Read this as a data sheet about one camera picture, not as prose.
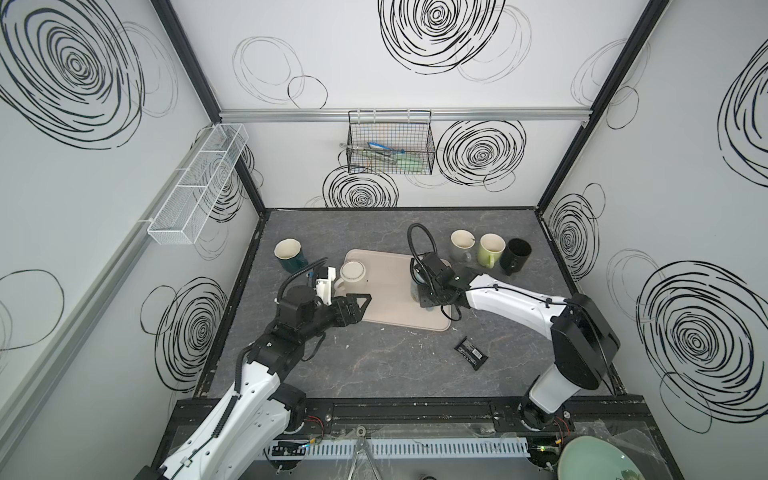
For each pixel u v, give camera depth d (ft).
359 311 2.18
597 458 2.20
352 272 3.04
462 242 3.33
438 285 2.18
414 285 2.49
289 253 3.16
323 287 2.23
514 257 3.16
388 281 3.28
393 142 2.92
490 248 3.19
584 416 2.46
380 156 2.79
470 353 2.71
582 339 1.46
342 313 2.14
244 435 1.80
